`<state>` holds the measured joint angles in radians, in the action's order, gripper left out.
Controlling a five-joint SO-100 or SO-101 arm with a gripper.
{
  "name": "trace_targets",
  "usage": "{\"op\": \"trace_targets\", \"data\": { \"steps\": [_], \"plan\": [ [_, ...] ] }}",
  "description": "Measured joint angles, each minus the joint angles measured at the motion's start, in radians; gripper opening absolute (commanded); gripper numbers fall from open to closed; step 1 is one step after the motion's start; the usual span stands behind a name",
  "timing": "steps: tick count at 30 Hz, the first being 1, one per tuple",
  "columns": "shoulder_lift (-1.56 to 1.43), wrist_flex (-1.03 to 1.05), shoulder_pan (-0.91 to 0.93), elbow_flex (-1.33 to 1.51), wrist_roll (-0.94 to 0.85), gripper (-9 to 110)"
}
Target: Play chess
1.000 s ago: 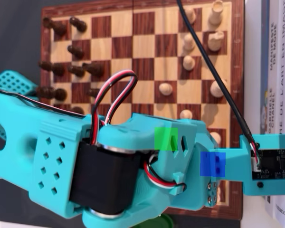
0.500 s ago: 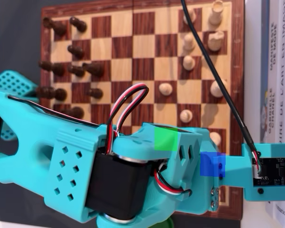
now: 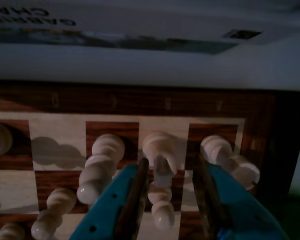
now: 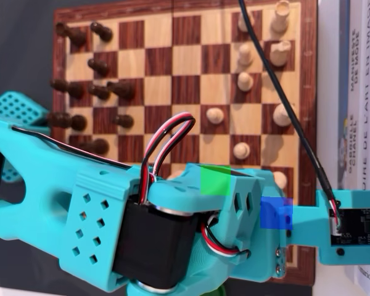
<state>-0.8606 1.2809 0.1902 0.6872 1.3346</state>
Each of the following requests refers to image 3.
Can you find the white wooden bishop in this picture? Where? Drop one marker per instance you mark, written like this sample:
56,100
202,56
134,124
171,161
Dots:
100,165

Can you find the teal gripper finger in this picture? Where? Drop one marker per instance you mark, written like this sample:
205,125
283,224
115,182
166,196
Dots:
240,212
110,212

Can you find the white wooden knight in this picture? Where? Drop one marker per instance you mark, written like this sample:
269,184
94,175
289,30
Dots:
157,143

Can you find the white wooden rook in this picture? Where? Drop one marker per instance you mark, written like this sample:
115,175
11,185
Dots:
215,150

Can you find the wooden chessboard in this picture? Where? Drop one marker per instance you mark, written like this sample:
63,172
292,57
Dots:
57,130

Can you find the white printed box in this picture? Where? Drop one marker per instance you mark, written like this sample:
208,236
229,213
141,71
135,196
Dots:
140,65

